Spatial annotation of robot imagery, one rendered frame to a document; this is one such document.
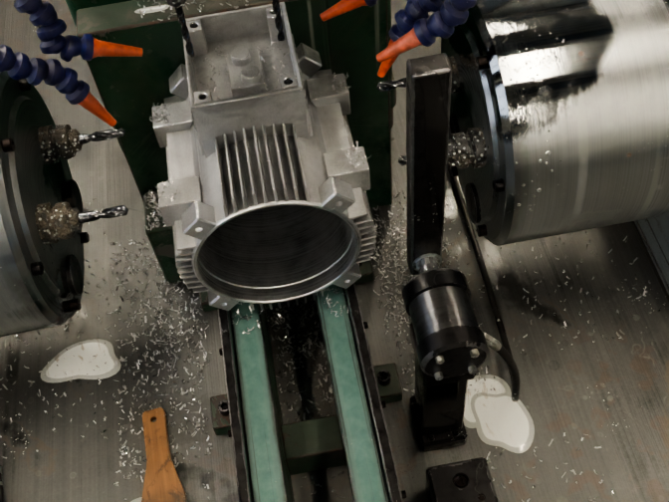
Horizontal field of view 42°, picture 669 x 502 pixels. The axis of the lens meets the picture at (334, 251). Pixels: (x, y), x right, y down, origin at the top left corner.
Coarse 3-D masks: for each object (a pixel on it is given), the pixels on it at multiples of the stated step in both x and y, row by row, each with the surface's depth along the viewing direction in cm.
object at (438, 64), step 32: (416, 64) 61; (448, 64) 61; (416, 96) 62; (448, 96) 63; (416, 128) 65; (448, 128) 66; (416, 160) 68; (416, 192) 71; (416, 224) 75; (416, 256) 79
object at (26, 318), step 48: (0, 96) 76; (0, 144) 73; (48, 144) 84; (0, 192) 72; (48, 192) 84; (0, 240) 72; (48, 240) 79; (0, 288) 75; (48, 288) 79; (0, 336) 82
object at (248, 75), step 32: (192, 32) 81; (224, 32) 84; (256, 32) 84; (288, 32) 80; (192, 64) 81; (224, 64) 82; (256, 64) 80; (288, 64) 82; (192, 96) 76; (224, 96) 80; (256, 96) 75; (288, 96) 76; (224, 128) 78; (256, 128) 78; (288, 128) 79
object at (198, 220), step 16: (304, 48) 86; (304, 64) 86; (320, 64) 87; (176, 80) 86; (320, 192) 77; (336, 192) 75; (352, 192) 77; (192, 208) 76; (208, 208) 76; (336, 208) 77; (192, 224) 75; (208, 224) 75; (352, 272) 86; (224, 304) 86
